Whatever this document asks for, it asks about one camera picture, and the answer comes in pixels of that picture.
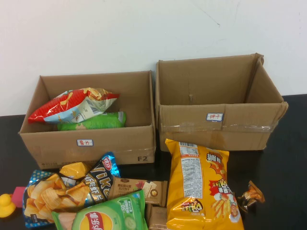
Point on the small orange brown snack packet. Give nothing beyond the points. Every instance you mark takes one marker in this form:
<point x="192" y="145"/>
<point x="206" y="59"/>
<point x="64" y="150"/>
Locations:
<point x="251" y="195"/>

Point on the large yellow fries snack bag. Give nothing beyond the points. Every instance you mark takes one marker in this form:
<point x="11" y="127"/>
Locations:
<point x="192" y="182"/>

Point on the small yellow snack bag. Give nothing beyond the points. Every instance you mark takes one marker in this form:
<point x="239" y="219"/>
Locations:
<point x="72" y="169"/>

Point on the taped cardboard box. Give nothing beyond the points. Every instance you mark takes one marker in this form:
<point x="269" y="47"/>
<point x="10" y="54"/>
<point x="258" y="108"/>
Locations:
<point x="192" y="134"/>

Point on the cardboard box with F2 print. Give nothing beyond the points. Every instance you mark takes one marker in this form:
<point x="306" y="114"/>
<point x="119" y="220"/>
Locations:
<point x="120" y="143"/>

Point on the green chips bag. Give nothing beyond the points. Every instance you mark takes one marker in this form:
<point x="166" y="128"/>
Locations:
<point x="100" y="122"/>

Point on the brown soda cracker packet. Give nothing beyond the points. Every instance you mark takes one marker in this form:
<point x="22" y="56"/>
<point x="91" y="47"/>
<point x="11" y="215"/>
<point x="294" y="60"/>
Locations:
<point x="134" y="188"/>

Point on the red potato chips bag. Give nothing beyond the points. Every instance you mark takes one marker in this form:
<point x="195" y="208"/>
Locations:
<point x="62" y="105"/>

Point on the plain brown cracker packet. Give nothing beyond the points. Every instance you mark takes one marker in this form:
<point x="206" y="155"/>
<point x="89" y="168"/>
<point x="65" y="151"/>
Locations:
<point x="157" y="215"/>

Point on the green cucumber Lays bag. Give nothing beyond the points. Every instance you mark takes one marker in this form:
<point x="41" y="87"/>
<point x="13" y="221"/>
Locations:
<point x="108" y="215"/>

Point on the blue ridged chips bag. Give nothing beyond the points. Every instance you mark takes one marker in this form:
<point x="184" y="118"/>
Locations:
<point x="45" y="196"/>

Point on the pink block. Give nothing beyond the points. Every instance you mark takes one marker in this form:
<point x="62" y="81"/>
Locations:
<point x="18" y="195"/>

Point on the yellow rubber duck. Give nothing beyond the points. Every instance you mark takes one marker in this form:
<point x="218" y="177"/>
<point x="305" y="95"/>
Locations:
<point x="6" y="206"/>

